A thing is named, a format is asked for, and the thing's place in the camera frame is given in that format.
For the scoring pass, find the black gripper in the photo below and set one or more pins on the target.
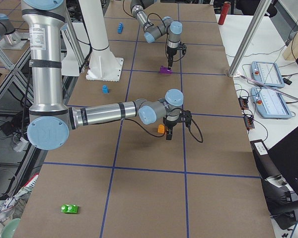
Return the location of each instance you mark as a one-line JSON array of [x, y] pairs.
[[171, 52], [169, 124]]

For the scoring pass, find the orange trapezoid block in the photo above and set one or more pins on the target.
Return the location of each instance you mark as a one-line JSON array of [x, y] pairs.
[[161, 129]]

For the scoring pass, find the purple trapezoid block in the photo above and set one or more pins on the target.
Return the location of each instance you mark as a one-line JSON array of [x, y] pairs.
[[165, 70]]

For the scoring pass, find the long blue four-stud block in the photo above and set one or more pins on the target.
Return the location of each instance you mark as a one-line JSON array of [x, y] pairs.
[[120, 28]]

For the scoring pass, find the small blue block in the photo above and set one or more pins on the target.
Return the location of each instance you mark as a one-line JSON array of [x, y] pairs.
[[105, 89]]

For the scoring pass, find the red cylinder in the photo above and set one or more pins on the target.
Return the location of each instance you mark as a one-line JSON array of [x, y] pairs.
[[224, 12]]

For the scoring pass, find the far teach pendant tablet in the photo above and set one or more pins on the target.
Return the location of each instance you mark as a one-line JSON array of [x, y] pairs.
[[267, 73]]

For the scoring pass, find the teach pendant tablet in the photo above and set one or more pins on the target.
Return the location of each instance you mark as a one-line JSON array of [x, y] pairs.
[[269, 104], [267, 73]]

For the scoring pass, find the near teach pendant tablet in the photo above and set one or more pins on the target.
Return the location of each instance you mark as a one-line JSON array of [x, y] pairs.
[[269, 104]]

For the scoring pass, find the green two-stud block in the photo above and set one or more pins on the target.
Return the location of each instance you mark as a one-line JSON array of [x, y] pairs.
[[69, 209]]

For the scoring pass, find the black laptop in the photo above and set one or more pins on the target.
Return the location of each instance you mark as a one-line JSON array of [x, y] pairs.
[[285, 157]]

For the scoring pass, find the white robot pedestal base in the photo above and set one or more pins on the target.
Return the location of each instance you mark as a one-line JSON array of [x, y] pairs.
[[103, 65]]

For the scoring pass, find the aluminium frame post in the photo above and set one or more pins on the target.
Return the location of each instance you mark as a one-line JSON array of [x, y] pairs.
[[251, 30]]

